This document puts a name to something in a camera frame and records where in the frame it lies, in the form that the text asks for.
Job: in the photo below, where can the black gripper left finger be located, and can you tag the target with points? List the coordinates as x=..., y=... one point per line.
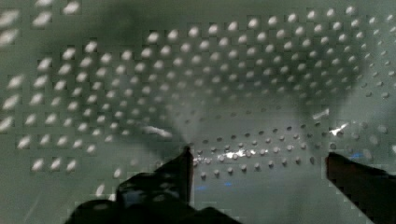
x=172, y=178

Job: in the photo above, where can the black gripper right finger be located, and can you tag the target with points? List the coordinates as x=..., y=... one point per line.
x=372, y=190

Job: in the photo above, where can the green oval strainer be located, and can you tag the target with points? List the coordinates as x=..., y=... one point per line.
x=95, y=91

